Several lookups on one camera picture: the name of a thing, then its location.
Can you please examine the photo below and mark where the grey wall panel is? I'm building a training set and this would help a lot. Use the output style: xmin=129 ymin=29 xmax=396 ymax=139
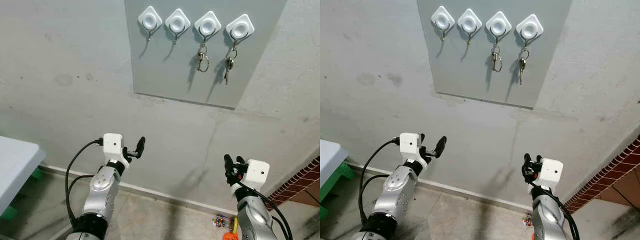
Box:
xmin=124 ymin=0 xmax=289 ymax=110
xmin=416 ymin=0 xmax=573 ymax=110

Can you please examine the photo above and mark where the white diamond wall hook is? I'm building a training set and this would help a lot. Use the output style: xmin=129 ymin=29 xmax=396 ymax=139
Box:
xmin=225 ymin=13 xmax=255 ymax=49
xmin=194 ymin=10 xmax=222 ymax=44
xmin=431 ymin=5 xmax=456 ymax=41
xmin=457 ymin=8 xmax=483 ymax=45
xmin=515 ymin=13 xmax=544 ymax=49
xmin=138 ymin=5 xmax=163 ymax=41
xmin=485 ymin=11 xmax=512 ymax=44
xmin=165 ymin=8 xmax=191 ymax=45

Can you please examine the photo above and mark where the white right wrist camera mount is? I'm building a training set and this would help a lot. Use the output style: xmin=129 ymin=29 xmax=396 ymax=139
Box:
xmin=531 ymin=158 xmax=564 ymax=191
xmin=231 ymin=159 xmax=271 ymax=193

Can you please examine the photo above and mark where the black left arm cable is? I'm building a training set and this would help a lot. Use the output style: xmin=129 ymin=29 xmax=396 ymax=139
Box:
xmin=65 ymin=139 xmax=104 ymax=226
xmin=358 ymin=138 xmax=402 ymax=226

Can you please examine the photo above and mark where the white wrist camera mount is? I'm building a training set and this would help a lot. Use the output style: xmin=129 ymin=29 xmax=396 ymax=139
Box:
xmin=399 ymin=132 xmax=431 ymax=165
xmin=231 ymin=159 xmax=271 ymax=193
xmin=531 ymin=158 xmax=564 ymax=191
xmin=102 ymin=133 xmax=132 ymax=166

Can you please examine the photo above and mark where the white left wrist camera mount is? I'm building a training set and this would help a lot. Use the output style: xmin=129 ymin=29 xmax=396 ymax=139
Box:
xmin=102 ymin=133 xmax=132 ymax=166
xmin=399 ymin=132 xmax=431 ymax=165

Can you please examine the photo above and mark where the white plastic table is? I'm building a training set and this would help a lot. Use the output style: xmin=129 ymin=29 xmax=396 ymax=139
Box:
xmin=0 ymin=136 xmax=47 ymax=217
xmin=320 ymin=139 xmax=349 ymax=188

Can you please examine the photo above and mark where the silver key bunch with ring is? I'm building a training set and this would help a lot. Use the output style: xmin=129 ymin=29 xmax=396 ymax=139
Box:
xmin=195 ymin=42 xmax=211 ymax=73
xmin=490 ymin=44 xmax=503 ymax=73
xmin=223 ymin=47 xmax=239 ymax=85
xmin=517 ymin=47 xmax=531 ymax=85

